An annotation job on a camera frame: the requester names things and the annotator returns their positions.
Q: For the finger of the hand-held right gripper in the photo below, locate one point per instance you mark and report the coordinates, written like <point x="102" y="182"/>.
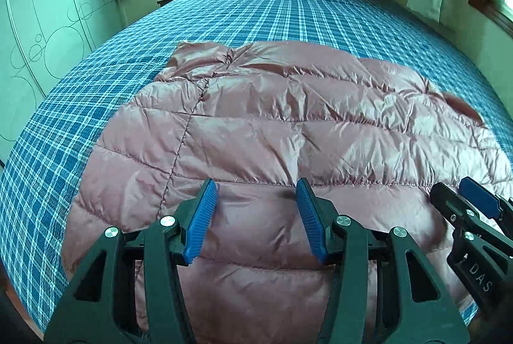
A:
<point x="479" y="197"/>
<point x="449" y="199"/>

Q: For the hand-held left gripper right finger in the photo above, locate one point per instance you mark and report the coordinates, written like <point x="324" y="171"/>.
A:
<point x="310" y="219"/>

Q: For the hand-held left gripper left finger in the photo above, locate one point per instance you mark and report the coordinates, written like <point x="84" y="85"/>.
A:
<point x="200" y="219"/>

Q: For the pink quilted down jacket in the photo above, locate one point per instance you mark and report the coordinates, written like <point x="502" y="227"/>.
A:
<point x="280" y="127"/>

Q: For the bed with blue plaid sheet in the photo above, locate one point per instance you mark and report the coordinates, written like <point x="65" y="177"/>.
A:
<point x="160" y="23"/>

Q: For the wardrobe with circle pattern doors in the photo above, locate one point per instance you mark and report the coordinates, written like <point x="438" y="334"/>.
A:
<point x="44" y="15"/>

